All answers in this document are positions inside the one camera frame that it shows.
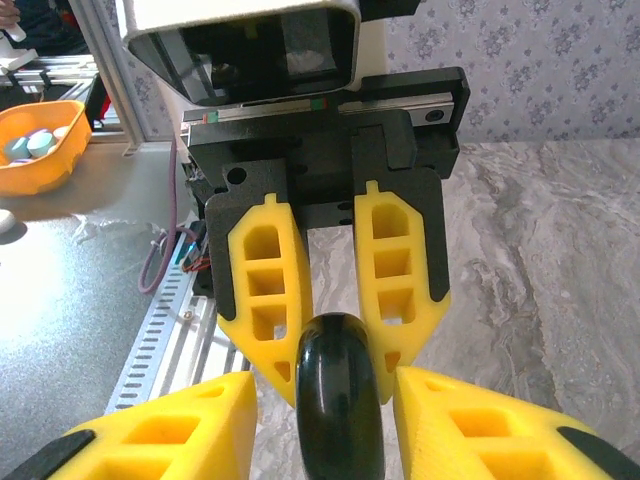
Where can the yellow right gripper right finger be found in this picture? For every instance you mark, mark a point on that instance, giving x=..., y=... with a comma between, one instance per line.
x=450, y=400

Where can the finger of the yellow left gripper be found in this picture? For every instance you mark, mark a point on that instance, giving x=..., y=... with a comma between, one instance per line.
x=430, y=225
x=235, y=300

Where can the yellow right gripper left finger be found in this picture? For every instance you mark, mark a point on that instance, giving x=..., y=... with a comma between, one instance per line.
x=200, y=415

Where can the black glossy oval case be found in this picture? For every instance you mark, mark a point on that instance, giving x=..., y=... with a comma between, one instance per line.
x=340, y=400

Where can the black controller board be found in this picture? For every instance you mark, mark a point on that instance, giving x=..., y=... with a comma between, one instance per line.
x=192, y=250

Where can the orange plastic bin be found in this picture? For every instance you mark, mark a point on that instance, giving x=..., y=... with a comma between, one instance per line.
x=55, y=170

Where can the cream round block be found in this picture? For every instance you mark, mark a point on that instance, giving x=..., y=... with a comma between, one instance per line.
x=61, y=132

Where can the pale teal round block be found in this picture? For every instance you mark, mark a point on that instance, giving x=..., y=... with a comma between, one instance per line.
x=42, y=144
x=16, y=148

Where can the person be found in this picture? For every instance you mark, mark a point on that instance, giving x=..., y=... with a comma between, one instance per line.
x=50, y=25

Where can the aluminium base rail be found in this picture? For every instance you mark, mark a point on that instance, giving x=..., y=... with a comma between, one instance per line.
x=200, y=345

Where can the aluminium frame post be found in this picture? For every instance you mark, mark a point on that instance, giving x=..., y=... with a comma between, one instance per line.
x=112, y=75

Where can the aluminium extrusion frame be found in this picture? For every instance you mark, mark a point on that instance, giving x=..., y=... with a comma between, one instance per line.
x=50, y=75

